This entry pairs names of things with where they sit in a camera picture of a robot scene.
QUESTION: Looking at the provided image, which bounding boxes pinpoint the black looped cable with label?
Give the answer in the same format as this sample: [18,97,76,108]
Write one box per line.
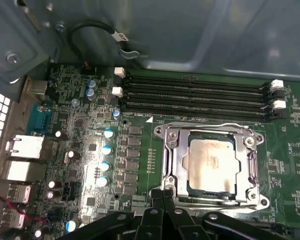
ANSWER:
[69,20,131,59]

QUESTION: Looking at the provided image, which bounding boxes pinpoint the RAM slot with black clips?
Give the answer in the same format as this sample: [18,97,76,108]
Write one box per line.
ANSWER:
[112,74,286,99]
[119,99,288,123]

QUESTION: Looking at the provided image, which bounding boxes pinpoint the silver rear port block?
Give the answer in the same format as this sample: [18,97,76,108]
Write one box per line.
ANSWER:
[0,207,26,230]
[2,160,48,183]
[24,76,49,97]
[4,134,45,160]
[0,183,33,204]

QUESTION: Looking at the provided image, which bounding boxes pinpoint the blue rear port connector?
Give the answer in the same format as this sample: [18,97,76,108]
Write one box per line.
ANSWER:
[26,102,53,136]

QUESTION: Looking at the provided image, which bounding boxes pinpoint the thin red black wire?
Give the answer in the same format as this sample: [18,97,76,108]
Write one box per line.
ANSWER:
[0,158,49,224]

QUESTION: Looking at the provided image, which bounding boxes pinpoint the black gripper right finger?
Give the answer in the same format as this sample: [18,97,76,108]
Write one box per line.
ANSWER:
[162,190,294,240]

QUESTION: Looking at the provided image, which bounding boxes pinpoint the black PC case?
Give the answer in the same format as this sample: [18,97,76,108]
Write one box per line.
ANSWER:
[0,0,300,240]

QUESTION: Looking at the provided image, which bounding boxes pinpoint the metal CPU socket cover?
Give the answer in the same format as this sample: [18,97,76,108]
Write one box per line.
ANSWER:
[171,126,254,201]

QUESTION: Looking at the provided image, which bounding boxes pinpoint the metal wire locking lever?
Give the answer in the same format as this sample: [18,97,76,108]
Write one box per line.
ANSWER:
[161,121,251,133]
[176,197,270,210]

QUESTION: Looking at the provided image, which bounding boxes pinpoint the green motherboard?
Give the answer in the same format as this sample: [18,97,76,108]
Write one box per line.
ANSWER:
[22,62,300,240]

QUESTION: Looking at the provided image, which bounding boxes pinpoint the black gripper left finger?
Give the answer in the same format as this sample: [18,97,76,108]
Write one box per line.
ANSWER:
[62,189,165,240]

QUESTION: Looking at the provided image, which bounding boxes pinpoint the CPU socket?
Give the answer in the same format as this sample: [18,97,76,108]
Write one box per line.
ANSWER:
[149,121,271,211]

